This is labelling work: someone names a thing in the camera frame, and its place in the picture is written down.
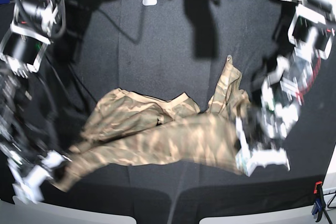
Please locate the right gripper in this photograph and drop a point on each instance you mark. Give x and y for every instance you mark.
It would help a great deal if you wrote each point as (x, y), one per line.
(29, 177)

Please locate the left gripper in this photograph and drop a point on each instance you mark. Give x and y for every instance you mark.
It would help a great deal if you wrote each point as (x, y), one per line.
(248, 159)

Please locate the red blue clamp front right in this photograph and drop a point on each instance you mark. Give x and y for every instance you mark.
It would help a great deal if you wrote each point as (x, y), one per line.
(319, 203)

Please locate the black table cloth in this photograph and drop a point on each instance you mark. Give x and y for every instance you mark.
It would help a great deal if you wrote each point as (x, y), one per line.
(179, 46)

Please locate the camouflage t-shirt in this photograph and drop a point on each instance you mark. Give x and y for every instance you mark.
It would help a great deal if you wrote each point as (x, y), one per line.
(130, 129)

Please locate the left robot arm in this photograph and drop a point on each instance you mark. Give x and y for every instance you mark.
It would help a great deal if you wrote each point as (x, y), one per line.
(261, 129)

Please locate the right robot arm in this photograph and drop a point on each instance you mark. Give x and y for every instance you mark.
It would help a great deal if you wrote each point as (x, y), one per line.
(32, 153)

